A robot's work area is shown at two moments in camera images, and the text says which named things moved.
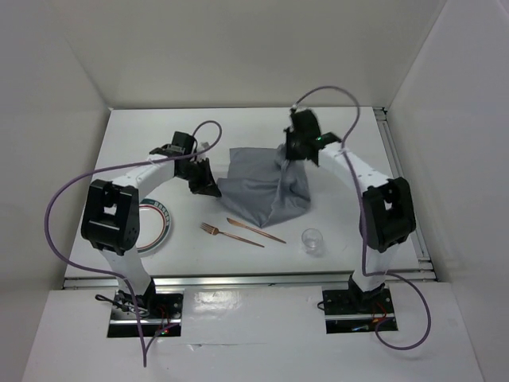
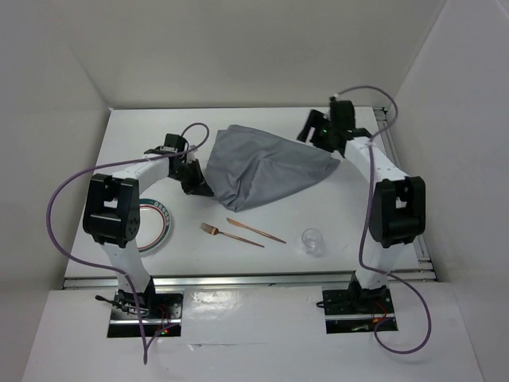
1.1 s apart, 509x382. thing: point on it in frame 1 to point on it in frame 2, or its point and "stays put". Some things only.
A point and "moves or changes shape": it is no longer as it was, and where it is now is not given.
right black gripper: (289, 153) to (314, 118)
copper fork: (214, 231) stays put
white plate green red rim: (154, 225) stays put
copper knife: (238, 224) stays put
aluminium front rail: (319, 281) stays put
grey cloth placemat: (265, 185) moves or changes shape
